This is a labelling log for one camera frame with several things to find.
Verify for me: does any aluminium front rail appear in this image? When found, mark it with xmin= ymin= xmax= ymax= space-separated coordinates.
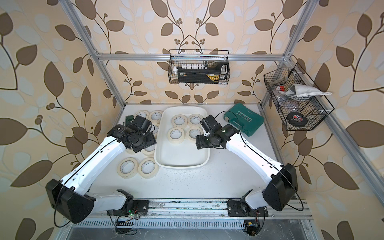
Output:
xmin=63 ymin=197 xmax=313 ymax=220

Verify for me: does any white plastic storage tray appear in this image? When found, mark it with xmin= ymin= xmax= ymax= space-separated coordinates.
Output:
xmin=154 ymin=106 xmax=210 ymax=169

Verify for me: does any black yellow box in basket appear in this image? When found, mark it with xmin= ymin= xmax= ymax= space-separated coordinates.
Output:
xmin=177 ymin=68 xmax=231 ymax=84

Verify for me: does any masking tape roll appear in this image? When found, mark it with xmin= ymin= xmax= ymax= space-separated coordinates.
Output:
xmin=167 ymin=127 xmax=185 ymax=145
xmin=150 ymin=124 xmax=159 ymax=138
xmin=149 ymin=110 xmax=163 ymax=124
xmin=135 ymin=110 xmax=150 ymax=119
xmin=117 ymin=158 xmax=139 ymax=179
xmin=138 ymin=158 xmax=159 ymax=179
xmin=188 ymin=114 xmax=204 ymax=126
xmin=171 ymin=115 xmax=188 ymax=129
xmin=141 ymin=145 xmax=156 ymax=157
xmin=186 ymin=127 xmax=204 ymax=142

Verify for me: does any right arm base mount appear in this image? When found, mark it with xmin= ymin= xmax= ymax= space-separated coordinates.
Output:
xmin=227 ymin=199 xmax=269 ymax=218

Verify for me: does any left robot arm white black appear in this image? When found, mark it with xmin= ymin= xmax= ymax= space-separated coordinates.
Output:
xmin=46 ymin=116 xmax=157 ymax=224

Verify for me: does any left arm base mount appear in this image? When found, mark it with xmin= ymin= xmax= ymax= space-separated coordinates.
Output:
xmin=107 ymin=199 xmax=150 ymax=218

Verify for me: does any black tape roll red label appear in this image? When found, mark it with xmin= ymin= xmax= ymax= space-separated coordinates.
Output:
xmin=286 ymin=112 xmax=308 ymax=128

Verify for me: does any black wire basket right wall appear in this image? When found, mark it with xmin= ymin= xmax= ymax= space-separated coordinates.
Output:
xmin=264 ymin=63 xmax=335 ymax=131

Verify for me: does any grey folded cloth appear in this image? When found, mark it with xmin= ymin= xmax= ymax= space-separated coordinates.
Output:
xmin=284 ymin=84 xmax=332 ymax=98

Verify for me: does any black wire basket wall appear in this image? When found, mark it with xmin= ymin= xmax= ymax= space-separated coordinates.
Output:
xmin=168 ymin=49 xmax=231 ymax=84
xmin=264 ymin=63 xmax=335 ymax=131

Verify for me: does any green pipe wrench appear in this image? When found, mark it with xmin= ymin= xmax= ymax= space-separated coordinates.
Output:
xmin=125 ymin=115 xmax=134 ymax=127

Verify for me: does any black wire basket back wall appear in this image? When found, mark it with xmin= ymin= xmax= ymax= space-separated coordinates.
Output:
xmin=168 ymin=49 xmax=231 ymax=84

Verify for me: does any green plastic tool case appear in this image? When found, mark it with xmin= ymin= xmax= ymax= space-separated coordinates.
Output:
xmin=224 ymin=103 xmax=265 ymax=137

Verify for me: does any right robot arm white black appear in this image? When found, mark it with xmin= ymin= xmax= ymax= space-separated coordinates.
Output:
xmin=196 ymin=115 xmax=298 ymax=212

